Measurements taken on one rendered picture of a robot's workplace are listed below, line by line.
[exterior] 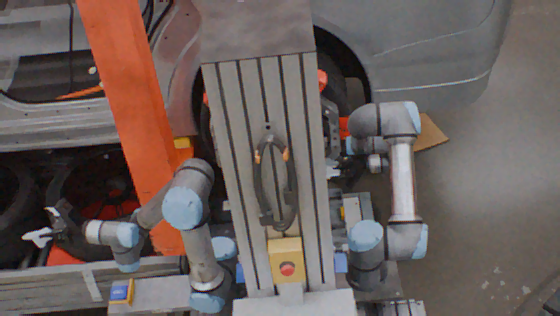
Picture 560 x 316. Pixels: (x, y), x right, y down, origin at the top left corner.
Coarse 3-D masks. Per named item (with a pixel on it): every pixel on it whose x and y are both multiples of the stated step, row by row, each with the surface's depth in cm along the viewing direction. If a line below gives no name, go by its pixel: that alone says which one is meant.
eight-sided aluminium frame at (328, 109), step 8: (320, 96) 313; (328, 104) 315; (328, 112) 313; (336, 112) 314; (336, 120) 316; (336, 128) 319; (336, 136) 322; (216, 144) 323; (336, 144) 325; (216, 152) 326; (328, 152) 330; (336, 152) 328; (216, 160) 329
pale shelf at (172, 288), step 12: (168, 276) 325; (180, 276) 324; (144, 288) 321; (156, 288) 320; (168, 288) 319; (180, 288) 319; (132, 300) 317; (144, 300) 316; (156, 300) 315; (168, 300) 315; (180, 300) 314; (108, 312) 313; (120, 312) 313; (132, 312) 313; (144, 312) 313; (156, 312) 313
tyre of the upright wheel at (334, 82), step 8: (320, 56) 324; (328, 56) 331; (320, 64) 319; (328, 64) 325; (328, 72) 319; (336, 72) 327; (328, 80) 314; (336, 80) 321; (328, 88) 316; (336, 88) 317; (344, 88) 328; (328, 96) 318; (336, 96) 319; (344, 96) 321; (336, 104) 321; (344, 104) 322; (208, 112) 322; (344, 112) 324; (208, 120) 325; (208, 128) 328; (208, 136) 331; (208, 144) 334; (328, 144) 337
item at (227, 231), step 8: (216, 200) 360; (224, 200) 359; (216, 208) 356; (224, 208) 355; (216, 216) 354; (224, 216) 354; (216, 224) 355; (224, 224) 351; (232, 224) 350; (216, 232) 347; (224, 232) 347; (232, 232) 346; (232, 240) 343
